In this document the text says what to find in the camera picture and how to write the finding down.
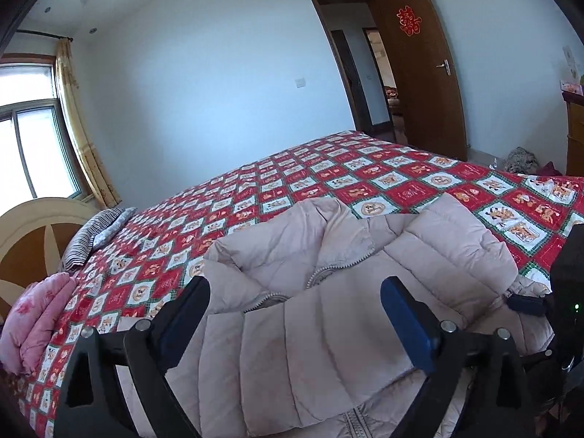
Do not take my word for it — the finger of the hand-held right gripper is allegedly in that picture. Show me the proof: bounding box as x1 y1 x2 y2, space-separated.
506 293 548 316

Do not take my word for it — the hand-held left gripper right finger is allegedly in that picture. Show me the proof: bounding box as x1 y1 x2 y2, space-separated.
380 276 537 438

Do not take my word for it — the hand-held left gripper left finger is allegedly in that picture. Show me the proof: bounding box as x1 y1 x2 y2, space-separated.
54 275 211 438

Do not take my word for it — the beige puffer jacket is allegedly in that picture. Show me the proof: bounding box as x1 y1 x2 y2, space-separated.
116 194 560 438

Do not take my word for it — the grey patterned clothes pile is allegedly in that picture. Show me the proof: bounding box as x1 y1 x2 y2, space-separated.
502 147 539 175

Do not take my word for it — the striped pillow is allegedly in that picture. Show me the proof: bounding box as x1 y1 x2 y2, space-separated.
61 207 138 272

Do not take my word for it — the wooden cabinet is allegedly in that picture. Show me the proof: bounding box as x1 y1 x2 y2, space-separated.
562 91 584 176

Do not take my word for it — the pink folded quilt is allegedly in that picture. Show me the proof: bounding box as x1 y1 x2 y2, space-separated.
0 272 78 375

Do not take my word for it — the wooden headboard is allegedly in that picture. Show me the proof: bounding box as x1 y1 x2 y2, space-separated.
0 197 103 324

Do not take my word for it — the red printed bedspread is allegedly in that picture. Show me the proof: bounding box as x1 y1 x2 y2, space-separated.
0 130 584 438

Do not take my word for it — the yellow curtain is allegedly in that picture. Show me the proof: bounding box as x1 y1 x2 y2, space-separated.
55 39 123 208

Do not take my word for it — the brown wooden door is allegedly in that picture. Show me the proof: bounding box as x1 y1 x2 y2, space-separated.
369 0 468 161

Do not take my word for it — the red patterned furniture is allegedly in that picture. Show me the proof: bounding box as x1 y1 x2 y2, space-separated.
384 86 401 117

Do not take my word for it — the window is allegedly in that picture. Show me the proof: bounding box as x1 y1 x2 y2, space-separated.
0 55 87 213

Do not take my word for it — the red paper door decoration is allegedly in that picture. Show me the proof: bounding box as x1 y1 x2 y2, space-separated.
396 7 423 36

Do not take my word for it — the dark curtain rod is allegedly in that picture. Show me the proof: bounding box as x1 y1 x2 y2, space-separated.
16 28 74 41

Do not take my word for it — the dark wooden door frame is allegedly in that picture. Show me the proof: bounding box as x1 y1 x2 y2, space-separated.
308 0 397 137

